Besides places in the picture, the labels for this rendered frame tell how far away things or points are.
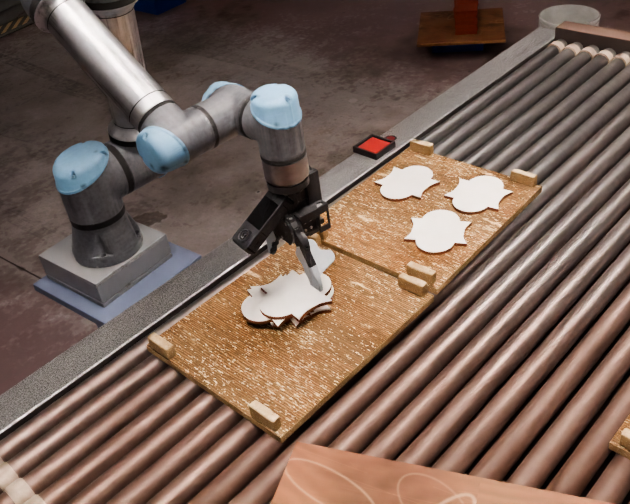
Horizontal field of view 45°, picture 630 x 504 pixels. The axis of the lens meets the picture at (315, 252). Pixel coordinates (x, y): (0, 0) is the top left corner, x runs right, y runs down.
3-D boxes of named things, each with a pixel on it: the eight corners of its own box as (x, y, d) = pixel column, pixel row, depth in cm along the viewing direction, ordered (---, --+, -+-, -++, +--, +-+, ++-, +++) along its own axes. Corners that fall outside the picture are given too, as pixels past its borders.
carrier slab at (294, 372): (147, 351, 139) (145, 344, 138) (298, 239, 161) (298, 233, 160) (281, 444, 118) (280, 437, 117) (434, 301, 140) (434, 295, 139)
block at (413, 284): (397, 286, 142) (396, 275, 141) (403, 281, 143) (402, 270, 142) (423, 298, 139) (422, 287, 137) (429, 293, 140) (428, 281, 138)
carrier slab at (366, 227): (299, 236, 162) (298, 230, 161) (410, 151, 184) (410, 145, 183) (437, 295, 141) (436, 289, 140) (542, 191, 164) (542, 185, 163)
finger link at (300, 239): (320, 263, 127) (297, 216, 126) (313, 267, 127) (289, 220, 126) (309, 266, 131) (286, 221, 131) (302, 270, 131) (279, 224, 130)
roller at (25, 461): (-19, 496, 123) (-30, 478, 120) (568, 54, 227) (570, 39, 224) (-4, 513, 120) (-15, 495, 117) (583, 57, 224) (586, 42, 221)
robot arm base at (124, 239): (60, 254, 164) (45, 217, 158) (113, 219, 173) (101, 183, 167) (104, 276, 156) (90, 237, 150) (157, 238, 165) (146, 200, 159)
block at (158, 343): (149, 347, 137) (145, 336, 135) (157, 341, 138) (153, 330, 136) (169, 361, 134) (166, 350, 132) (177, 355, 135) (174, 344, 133)
